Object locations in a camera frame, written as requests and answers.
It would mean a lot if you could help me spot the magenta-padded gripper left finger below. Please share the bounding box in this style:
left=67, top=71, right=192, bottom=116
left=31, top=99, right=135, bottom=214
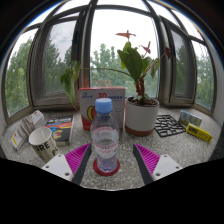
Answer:
left=40, top=143, right=93, bottom=186

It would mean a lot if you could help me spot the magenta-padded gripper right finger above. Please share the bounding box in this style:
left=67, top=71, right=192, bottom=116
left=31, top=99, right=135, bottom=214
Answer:
left=132, top=143, right=184, bottom=186

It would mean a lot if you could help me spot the clear blue-capped water bottle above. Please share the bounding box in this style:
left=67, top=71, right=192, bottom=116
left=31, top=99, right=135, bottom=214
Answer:
left=90, top=97, right=121, bottom=174

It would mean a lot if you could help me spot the flat round red coaster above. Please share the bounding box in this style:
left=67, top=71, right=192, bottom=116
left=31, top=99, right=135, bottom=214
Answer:
left=92, top=157, right=121, bottom=177

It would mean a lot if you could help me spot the cream mug with black lettering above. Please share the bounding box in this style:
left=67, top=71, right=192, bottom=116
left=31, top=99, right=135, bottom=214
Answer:
left=28, top=126, right=61, bottom=165

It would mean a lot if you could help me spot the black openwork trivet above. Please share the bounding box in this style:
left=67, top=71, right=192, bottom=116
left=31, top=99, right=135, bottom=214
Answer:
left=153, top=114, right=187, bottom=139

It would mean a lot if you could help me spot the potted plant in white pot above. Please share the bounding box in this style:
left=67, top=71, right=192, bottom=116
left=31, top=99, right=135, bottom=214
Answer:
left=59, top=30, right=172, bottom=137

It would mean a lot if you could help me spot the stack of white paper booklets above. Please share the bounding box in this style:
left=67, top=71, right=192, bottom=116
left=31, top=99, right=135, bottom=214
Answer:
left=10, top=109, right=46, bottom=151

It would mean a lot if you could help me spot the yellow rectangular box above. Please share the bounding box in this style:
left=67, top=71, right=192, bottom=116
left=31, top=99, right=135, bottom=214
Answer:
left=185, top=122, right=214, bottom=144

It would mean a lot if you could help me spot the light blue small pack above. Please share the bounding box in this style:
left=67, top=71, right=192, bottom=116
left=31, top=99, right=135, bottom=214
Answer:
left=177, top=109, right=204, bottom=128

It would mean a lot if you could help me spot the white and red printed box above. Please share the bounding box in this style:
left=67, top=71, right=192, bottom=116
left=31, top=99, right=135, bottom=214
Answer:
left=78, top=86, right=127, bottom=132

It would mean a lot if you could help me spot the grey framed bay window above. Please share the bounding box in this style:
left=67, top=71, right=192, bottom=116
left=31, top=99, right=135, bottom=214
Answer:
left=1, top=0, right=217, bottom=118

